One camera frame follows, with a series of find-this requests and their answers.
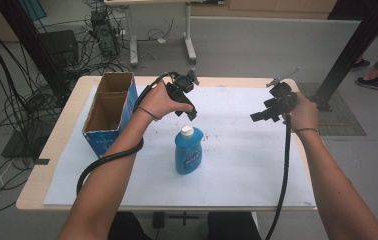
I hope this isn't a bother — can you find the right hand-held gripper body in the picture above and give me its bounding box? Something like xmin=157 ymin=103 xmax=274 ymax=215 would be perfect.
xmin=266 ymin=67 xmax=301 ymax=123

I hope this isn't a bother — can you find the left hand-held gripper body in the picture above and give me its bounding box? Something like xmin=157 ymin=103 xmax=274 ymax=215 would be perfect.
xmin=165 ymin=68 xmax=201 ymax=105

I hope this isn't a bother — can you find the person's left leg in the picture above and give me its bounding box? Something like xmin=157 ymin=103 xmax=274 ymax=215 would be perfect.
xmin=108 ymin=211 xmax=153 ymax=240

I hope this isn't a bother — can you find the thin right wrist band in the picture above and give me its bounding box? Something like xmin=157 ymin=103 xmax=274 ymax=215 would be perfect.
xmin=291 ymin=127 xmax=321 ymax=136

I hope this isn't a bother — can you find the person's left hand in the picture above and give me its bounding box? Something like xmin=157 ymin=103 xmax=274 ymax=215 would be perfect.
xmin=137 ymin=81 xmax=194 ymax=120

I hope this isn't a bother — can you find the person's right hand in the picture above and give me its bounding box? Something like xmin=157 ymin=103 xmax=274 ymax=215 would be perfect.
xmin=283 ymin=92 xmax=320 ymax=132

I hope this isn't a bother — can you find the blue cardboard box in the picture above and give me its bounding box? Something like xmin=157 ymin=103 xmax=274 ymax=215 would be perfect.
xmin=82 ymin=71 xmax=139 ymax=159

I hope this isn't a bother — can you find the person's right leg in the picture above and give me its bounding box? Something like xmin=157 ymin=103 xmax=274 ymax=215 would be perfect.
xmin=206 ymin=211 xmax=261 ymax=240

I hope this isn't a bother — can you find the white table mat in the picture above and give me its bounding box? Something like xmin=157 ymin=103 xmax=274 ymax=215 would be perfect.
xmin=43 ymin=84 xmax=317 ymax=208

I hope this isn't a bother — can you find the black box on floor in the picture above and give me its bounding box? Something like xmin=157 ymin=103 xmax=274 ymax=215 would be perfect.
xmin=40 ymin=29 xmax=80 ymax=68

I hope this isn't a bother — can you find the bundle of black floor cables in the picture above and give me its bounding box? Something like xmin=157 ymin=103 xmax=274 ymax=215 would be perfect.
xmin=0 ymin=0 xmax=175 ymax=214

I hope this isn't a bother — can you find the black floor mat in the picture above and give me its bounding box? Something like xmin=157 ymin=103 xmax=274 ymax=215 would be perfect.
xmin=1 ymin=114 xmax=56 ymax=160

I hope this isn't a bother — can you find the grey floor mat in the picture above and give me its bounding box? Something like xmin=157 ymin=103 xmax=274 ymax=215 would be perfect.
xmin=296 ymin=82 xmax=367 ymax=137

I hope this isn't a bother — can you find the blue bottle with white cap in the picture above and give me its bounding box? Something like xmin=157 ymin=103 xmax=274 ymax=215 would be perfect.
xmin=174 ymin=125 xmax=205 ymax=176

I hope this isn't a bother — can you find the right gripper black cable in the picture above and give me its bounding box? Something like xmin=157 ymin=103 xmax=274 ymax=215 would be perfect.
xmin=265 ymin=113 xmax=293 ymax=240

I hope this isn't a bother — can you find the thin wrist band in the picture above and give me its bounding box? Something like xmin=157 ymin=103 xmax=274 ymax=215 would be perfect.
xmin=291 ymin=127 xmax=321 ymax=136
xmin=136 ymin=105 xmax=162 ymax=122

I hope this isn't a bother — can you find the black table base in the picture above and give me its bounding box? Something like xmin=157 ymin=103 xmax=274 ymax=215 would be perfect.
xmin=152 ymin=211 xmax=200 ymax=230

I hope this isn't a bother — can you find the computer tower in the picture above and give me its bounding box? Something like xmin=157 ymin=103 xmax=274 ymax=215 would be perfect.
xmin=90 ymin=9 xmax=121 ymax=58

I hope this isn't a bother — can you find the thin left wrist band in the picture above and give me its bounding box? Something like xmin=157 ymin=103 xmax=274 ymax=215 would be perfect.
xmin=136 ymin=105 xmax=162 ymax=122

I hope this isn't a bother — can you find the white desk frame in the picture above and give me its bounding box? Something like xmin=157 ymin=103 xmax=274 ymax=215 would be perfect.
xmin=105 ymin=0 xmax=226 ymax=66

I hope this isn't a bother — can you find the black metal stand post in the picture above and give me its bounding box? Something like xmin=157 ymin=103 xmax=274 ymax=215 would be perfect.
xmin=0 ymin=0 xmax=71 ymax=98
xmin=311 ymin=0 xmax=378 ymax=113

